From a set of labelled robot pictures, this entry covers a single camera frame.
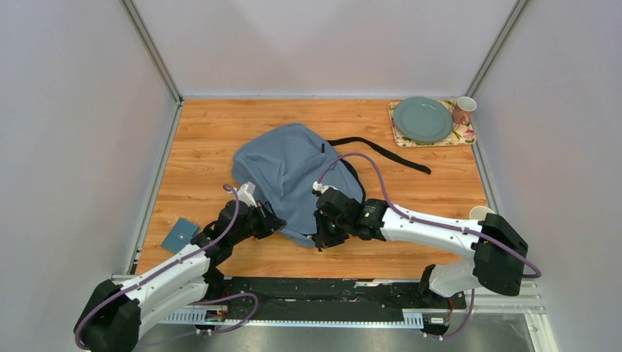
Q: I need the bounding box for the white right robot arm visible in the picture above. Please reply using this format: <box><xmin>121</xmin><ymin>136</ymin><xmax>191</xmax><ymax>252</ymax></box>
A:
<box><xmin>313</xmin><ymin>187</ymin><xmax>528</xmax><ymax>307</ymax></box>

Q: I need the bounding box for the pink mug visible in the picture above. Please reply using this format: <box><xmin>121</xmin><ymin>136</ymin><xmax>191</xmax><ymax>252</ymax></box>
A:
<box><xmin>452</xmin><ymin>96</ymin><xmax>478</xmax><ymax>125</ymax></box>

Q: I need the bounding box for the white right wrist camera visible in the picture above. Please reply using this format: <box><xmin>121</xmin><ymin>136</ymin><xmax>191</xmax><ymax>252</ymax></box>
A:
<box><xmin>312</xmin><ymin>181</ymin><xmax>334</xmax><ymax>197</ymax></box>

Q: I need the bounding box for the floral placemat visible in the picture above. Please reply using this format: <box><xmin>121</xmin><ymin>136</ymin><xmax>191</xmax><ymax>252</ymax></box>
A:
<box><xmin>387</xmin><ymin>100</ymin><xmax>477</xmax><ymax>148</ymax></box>

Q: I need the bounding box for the blue-grey student backpack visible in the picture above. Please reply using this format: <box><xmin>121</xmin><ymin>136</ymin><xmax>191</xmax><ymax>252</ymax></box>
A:
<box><xmin>231</xmin><ymin>122</ymin><xmax>433</xmax><ymax>249</ymax></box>

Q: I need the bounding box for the yellow mug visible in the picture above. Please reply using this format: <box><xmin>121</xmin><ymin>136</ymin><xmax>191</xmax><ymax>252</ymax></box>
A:
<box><xmin>469</xmin><ymin>205</ymin><xmax>496</xmax><ymax>221</ymax></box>

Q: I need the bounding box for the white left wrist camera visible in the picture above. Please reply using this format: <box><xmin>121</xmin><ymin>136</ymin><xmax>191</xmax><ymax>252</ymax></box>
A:
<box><xmin>236</xmin><ymin>182</ymin><xmax>257</xmax><ymax>208</ymax></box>

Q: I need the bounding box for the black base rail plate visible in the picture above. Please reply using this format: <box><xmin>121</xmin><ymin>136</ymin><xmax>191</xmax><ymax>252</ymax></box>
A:
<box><xmin>175</xmin><ymin>276</ymin><xmax>467</xmax><ymax>324</ymax></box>

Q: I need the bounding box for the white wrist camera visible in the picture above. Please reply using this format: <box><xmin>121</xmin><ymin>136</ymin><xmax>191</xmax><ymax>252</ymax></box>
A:
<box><xmin>236</xmin><ymin>182</ymin><xmax>257</xmax><ymax>208</ymax></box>
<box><xmin>312</xmin><ymin>181</ymin><xmax>334</xmax><ymax>197</ymax></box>

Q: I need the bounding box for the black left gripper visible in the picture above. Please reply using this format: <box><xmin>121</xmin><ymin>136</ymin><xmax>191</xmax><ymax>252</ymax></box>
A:
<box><xmin>230</xmin><ymin>200</ymin><xmax>286</xmax><ymax>246</ymax></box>

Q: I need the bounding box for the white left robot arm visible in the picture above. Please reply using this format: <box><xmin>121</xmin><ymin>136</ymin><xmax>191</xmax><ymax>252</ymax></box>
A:
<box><xmin>73</xmin><ymin>200</ymin><xmax>287</xmax><ymax>351</ymax></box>

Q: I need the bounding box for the teal round plate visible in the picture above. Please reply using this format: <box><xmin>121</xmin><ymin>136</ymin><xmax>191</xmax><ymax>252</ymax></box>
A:
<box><xmin>393</xmin><ymin>97</ymin><xmax>453</xmax><ymax>143</ymax></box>

